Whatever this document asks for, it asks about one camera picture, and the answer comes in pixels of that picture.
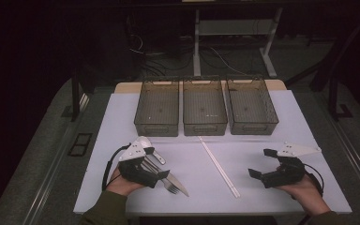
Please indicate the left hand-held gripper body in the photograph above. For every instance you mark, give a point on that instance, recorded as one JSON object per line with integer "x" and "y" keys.
{"x": 134, "y": 170}

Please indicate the person's right hand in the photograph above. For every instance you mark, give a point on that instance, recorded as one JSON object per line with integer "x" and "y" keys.
{"x": 307, "y": 195}

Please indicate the white metal desk frame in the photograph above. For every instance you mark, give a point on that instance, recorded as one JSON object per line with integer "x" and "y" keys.
{"x": 197, "y": 47}

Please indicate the white chopstick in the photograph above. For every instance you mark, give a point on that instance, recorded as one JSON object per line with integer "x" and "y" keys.
{"x": 217, "y": 166}
{"x": 220, "y": 166}

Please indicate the metal floor rail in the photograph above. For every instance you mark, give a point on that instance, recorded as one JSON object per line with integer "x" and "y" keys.
{"x": 354, "y": 156}
{"x": 44, "y": 190}

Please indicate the silver fork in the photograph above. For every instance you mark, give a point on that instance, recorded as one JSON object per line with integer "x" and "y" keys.
{"x": 172, "y": 187}

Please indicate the black floor socket frame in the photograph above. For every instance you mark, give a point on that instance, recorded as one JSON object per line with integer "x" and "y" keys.
{"x": 80, "y": 144}

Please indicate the black metal stand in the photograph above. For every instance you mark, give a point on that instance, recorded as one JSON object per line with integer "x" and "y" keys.
{"x": 332, "y": 100}

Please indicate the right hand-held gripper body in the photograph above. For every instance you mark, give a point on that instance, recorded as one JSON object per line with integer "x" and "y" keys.
{"x": 289, "y": 173}

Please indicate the dark translucent plastic bin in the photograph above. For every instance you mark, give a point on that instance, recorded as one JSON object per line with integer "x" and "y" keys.
{"x": 157, "y": 109}
{"x": 251, "y": 108}
{"x": 203, "y": 108}

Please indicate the person's left hand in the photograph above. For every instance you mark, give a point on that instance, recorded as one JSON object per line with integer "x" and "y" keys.
{"x": 120, "y": 186}

